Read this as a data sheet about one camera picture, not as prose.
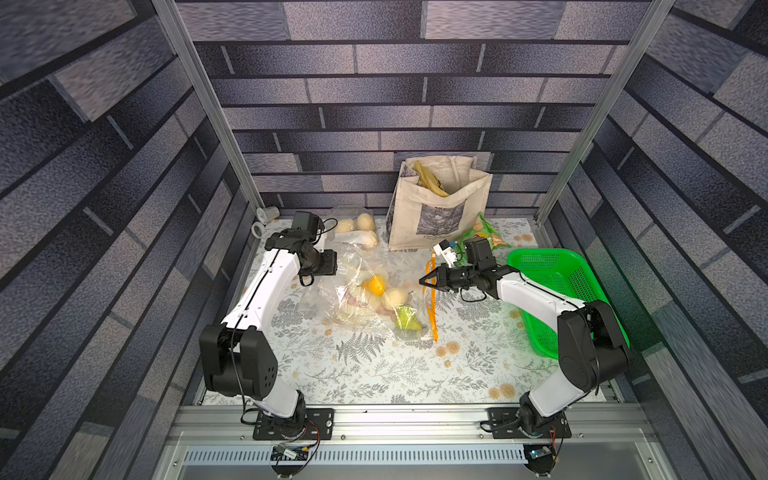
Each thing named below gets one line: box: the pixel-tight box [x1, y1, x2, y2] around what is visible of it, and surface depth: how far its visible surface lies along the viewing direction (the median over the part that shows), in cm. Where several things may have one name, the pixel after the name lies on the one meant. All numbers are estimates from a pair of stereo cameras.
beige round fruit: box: [386, 288, 409, 306], surface depth 94 cm
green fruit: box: [395, 305, 423, 331], surface depth 85 cm
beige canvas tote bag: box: [385, 155, 493, 251], surface depth 100 cm
